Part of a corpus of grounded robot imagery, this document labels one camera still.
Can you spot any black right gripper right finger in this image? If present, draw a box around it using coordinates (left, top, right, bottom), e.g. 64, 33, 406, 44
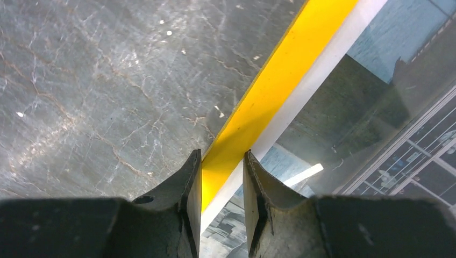
243, 151, 455, 257

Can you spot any yellow picture frame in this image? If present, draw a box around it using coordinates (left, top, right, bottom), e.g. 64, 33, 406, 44
199, 0, 456, 258

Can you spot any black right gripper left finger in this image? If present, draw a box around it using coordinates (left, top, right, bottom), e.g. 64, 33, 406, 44
1, 149, 202, 257

